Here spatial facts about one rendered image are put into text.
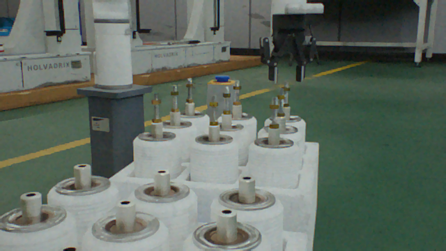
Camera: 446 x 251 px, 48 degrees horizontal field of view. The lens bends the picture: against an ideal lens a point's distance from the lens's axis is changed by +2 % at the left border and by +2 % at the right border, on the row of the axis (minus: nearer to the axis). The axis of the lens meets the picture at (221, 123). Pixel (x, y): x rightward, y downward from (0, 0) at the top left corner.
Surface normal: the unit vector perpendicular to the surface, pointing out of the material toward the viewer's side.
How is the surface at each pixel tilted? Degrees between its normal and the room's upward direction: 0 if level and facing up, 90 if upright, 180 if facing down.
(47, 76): 90
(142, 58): 90
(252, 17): 90
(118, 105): 93
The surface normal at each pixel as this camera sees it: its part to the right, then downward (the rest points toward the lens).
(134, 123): 0.86, 0.11
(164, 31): -0.51, 0.18
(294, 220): -0.22, 0.20
